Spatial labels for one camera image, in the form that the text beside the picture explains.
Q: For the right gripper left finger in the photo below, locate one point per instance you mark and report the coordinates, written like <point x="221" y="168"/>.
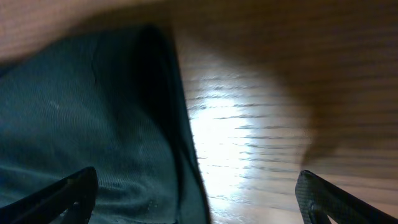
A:
<point x="73" y="198"/>

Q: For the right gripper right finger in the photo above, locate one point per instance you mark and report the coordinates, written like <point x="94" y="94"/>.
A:
<point x="320" y="201"/>

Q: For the black t-shirt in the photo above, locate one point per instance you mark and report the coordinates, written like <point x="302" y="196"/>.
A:
<point x="111" y="100"/>

